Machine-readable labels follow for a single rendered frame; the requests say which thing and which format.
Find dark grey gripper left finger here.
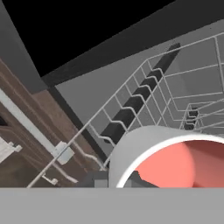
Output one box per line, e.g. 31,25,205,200
76,171,109,188

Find grey wire dishwasher rack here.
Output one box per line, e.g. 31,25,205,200
26,31,224,188

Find brown wooden cupboard front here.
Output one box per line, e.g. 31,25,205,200
0,57,103,188

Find small grey cupboard handle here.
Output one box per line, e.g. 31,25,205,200
40,163,79,186

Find long black dishwasher bar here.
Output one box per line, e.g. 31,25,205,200
100,42,182,145

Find grey dishwasher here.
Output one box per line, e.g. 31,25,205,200
0,0,224,188

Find long grey bar handle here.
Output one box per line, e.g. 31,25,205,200
0,87,74,166

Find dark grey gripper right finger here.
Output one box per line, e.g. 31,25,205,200
124,171,160,188

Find grey cup with pink inside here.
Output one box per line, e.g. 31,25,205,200
108,124,224,188

